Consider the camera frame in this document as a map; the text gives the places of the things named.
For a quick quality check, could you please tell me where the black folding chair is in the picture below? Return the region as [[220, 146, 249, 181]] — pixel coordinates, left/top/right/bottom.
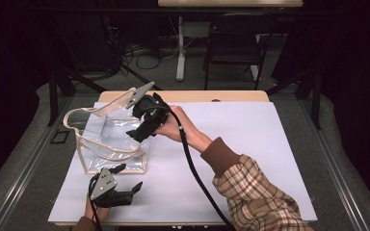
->
[[202, 13, 278, 90]]

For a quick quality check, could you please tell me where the right hand-held gripper black cable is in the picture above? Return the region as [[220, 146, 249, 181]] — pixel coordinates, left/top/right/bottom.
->
[[152, 91, 237, 231]]

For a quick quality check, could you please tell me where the person's right hand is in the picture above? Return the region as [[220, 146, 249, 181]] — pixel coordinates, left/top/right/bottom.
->
[[155, 105, 200, 147]]

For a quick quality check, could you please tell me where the bundle of floor cables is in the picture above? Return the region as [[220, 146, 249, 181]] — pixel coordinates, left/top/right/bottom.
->
[[107, 15, 181, 72]]

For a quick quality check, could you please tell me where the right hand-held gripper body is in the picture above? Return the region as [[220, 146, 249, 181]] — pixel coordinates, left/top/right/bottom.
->
[[126, 81, 171, 131]]

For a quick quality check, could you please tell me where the person's left hand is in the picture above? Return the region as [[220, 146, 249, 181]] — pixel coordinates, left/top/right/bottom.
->
[[84, 195, 111, 222]]

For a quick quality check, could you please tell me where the hand-held gripper black cable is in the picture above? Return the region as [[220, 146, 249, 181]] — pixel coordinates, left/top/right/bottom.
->
[[87, 174, 104, 231], [152, 91, 237, 231]]

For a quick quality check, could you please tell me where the wooden table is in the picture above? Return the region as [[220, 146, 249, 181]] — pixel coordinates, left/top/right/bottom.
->
[[47, 90, 318, 227]]

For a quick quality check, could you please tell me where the beige desk with white legs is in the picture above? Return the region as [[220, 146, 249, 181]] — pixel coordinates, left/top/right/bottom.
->
[[157, 0, 304, 82]]

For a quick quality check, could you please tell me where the clear bag with beige trim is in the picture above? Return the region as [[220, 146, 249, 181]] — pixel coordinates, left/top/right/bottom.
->
[[63, 87, 151, 175]]

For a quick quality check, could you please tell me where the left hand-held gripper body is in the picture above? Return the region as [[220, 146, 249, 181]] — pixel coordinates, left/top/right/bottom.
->
[[88, 167, 134, 208]]

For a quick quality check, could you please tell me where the white table mat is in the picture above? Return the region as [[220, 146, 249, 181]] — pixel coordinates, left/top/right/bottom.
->
[[47, 101, 318, 224]]

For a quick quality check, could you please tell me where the left hand-held gripper black cable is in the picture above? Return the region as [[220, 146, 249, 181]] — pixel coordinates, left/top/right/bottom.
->
[[87, 174, 104, 231]]

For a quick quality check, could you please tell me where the dark curtain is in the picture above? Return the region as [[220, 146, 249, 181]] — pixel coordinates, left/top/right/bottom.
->
[[0, 0, 51, 196], [302, 0, 370, 206]]

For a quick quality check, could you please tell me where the black horizontal frame bar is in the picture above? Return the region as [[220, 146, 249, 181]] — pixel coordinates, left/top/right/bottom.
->
[[28, 7, 306, 15]]

